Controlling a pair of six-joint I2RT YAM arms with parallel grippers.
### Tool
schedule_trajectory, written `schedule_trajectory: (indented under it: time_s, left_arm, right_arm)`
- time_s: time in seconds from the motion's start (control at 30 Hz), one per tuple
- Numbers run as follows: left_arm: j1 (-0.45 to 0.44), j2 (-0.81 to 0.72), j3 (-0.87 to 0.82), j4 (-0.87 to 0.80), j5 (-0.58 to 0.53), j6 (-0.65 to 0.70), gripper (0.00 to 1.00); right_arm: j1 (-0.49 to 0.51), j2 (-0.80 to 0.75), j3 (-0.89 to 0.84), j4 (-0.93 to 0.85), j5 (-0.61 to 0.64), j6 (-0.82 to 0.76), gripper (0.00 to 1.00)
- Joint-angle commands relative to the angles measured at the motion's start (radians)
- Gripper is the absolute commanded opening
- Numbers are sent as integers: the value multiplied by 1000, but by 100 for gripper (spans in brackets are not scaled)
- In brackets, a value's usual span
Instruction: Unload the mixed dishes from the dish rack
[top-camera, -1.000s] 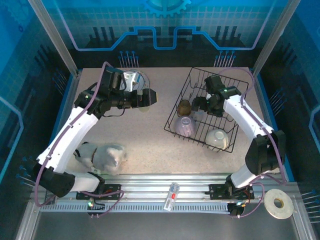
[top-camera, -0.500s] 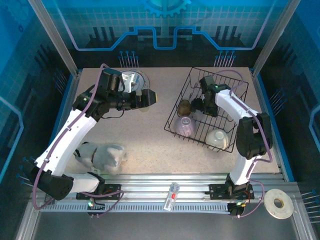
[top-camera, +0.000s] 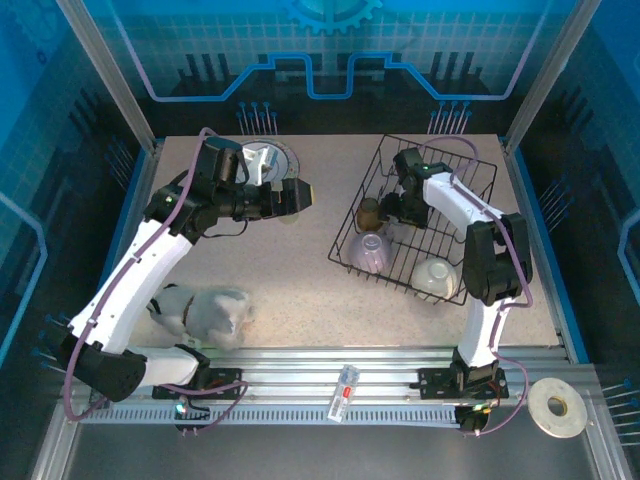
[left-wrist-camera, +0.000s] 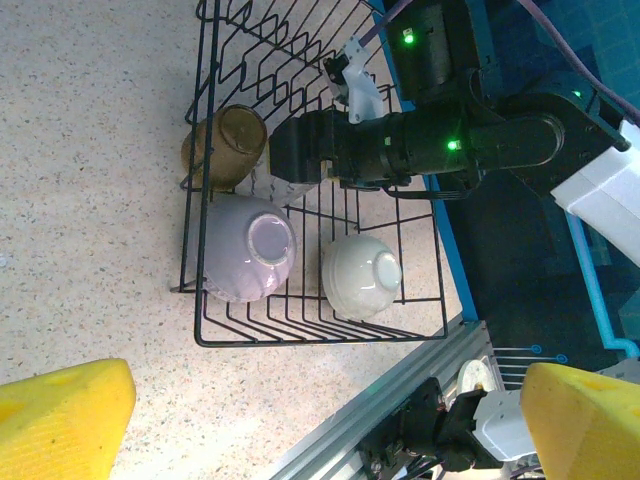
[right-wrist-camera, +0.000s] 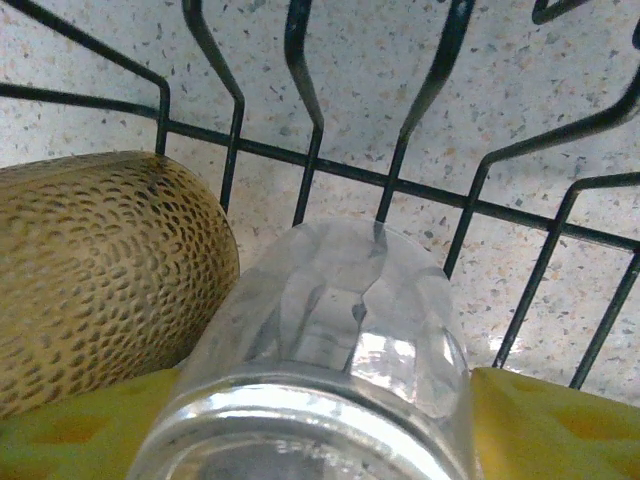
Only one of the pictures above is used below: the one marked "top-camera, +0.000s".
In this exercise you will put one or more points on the aluminium rail beam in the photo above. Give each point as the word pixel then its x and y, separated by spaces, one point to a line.
pixel 300 370

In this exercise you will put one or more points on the brown translucent cup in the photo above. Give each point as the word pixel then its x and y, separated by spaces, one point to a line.
pixel 367 212

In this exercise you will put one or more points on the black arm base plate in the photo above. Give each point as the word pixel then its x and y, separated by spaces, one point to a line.
pixel 432 385
pixel 227 377

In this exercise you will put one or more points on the frosted green cup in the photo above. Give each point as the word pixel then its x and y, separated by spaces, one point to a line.
pixel 290 218

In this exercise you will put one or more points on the white bowl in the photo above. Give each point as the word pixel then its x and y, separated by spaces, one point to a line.
pixel 434 279

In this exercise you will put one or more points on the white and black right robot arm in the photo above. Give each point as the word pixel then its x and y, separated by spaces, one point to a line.
pixel 480 325

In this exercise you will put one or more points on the aluminium frame post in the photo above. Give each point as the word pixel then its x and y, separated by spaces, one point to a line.
pixel 547 75
pixel 111 75

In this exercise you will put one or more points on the crumpled white plastic bag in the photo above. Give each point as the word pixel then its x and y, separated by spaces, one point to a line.
pixel 215 315

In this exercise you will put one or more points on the clear glass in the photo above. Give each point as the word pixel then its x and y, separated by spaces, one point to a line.
pixel 400 234

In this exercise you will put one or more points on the black connector block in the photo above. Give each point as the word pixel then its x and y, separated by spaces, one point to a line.
pixel 192 412
pixel 472 420

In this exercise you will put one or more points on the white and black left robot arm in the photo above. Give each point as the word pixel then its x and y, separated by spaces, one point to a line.
pixel 135 280

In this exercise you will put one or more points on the clear packet with red label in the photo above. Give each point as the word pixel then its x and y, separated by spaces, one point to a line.
pixel 342 395

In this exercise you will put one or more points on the grey tape roll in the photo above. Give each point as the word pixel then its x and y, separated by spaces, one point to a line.
pixel 540 410

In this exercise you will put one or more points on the colourful patterned plate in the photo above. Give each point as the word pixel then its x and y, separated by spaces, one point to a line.
pixel 287 162

